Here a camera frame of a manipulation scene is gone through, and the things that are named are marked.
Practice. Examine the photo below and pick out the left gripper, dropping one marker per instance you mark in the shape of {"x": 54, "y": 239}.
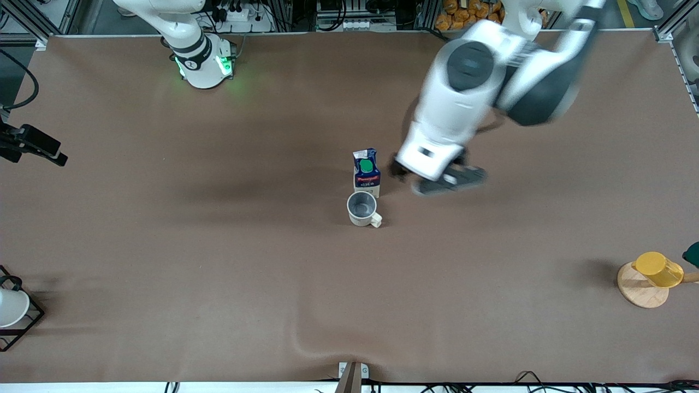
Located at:
{"x": 398, "y": 169}

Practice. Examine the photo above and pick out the blue milk carton green cap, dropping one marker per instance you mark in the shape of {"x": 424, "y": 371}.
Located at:
{"x": 367, "y": 177}

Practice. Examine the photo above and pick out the white ribbed HOME mug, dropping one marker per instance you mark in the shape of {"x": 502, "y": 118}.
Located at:
{"x": 360, "y": 218}

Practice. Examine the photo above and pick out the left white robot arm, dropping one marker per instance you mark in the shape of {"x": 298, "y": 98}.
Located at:
{"x": 491, "y": 71}

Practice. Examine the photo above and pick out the round wooden cup stand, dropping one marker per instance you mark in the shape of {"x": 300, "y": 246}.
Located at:
{"x": 639, "y": 295}

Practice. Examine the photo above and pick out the yellow plastic cup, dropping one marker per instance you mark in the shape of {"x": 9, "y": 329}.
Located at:
{"x": 661, "y": 273}

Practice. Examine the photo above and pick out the long white power strip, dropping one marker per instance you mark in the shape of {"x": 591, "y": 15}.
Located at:
{"x": 368, "y": 24}

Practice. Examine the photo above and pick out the orange snack bags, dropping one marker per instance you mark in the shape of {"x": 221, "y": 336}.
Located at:
{"x": 464, "y": 13}

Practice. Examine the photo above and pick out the white power strip with plugs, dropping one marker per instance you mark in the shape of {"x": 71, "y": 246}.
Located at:
{"x": 246, "y": 19}

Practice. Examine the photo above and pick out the dark green object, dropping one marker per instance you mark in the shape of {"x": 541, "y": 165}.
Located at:
{"x": 692, "y": 255}

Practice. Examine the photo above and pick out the black clamp-mounted device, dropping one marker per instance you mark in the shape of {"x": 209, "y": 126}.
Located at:
{"x": 30, "y": 143}

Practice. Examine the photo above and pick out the metal table bracket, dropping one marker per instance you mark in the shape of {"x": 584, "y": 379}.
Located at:
{"x": 352, "y": 376}

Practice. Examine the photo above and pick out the aluminium frame profile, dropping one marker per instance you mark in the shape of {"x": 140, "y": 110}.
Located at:
{"x": 27, "y": 19}
{"x": 680, "y": 33}

